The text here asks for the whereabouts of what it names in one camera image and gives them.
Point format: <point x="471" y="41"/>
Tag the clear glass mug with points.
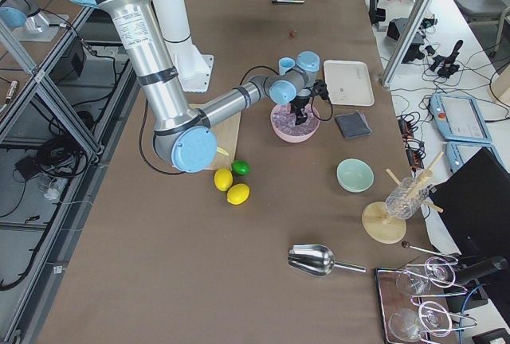
<point x="403" y="202"/>

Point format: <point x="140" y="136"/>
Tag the wooden cutting board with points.
<point x="227" y="141"/>

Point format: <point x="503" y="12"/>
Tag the blue teach pendant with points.
<point x="458" y="153"/>
<point x="459" y="118"/>

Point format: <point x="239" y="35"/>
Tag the cream rabbit serving tray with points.
<point x="348" y="83"/>

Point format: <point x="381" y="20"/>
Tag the far yellow lemon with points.
<point x="223" y="179"/>

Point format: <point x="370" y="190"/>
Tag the wooden cup stand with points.
<point x="380" y="225"/>

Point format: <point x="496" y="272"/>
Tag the yellow plastic knife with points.
<point x="222" y="151"/>

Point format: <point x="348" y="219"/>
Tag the green ceramic bowl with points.
<point x="354" y="175"/>

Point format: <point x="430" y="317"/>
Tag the black metal tray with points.
<point x="412" y="303"/>

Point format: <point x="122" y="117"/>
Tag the steel muddler black tip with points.
<point x="287" y="2"/>

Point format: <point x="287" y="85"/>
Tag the near yellow lemon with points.
<point x="238" y="194"/>

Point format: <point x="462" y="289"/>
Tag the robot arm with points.
<point x="27" y="21"/>
<point x="182" y="134"/>

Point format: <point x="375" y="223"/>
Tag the clear ice cube pile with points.
<point x="284" y="121"/>

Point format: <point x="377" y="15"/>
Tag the grey folded cloth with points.
<point x="353" y="125"/>

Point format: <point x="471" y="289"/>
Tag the light blue plastic cup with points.
<point x="285" y="64"/>

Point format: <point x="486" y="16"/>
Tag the pink bowl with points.
<point x="291" y="139"/>

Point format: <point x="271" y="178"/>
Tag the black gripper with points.
<point x="301" y="102"/>

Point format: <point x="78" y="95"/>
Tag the steel ice scoop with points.
<point x="318" y="260"/>

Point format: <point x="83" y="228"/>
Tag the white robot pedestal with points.
<point x="194" y="68"/>

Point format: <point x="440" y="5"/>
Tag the yellow lemon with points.
<point x="238" y="194"/>
<point x="223" y="179"/>

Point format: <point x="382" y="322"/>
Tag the green lime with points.
<point x="240" y="167"/>

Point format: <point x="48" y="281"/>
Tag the aluminium frame post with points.
<point x="404" y="42"/>

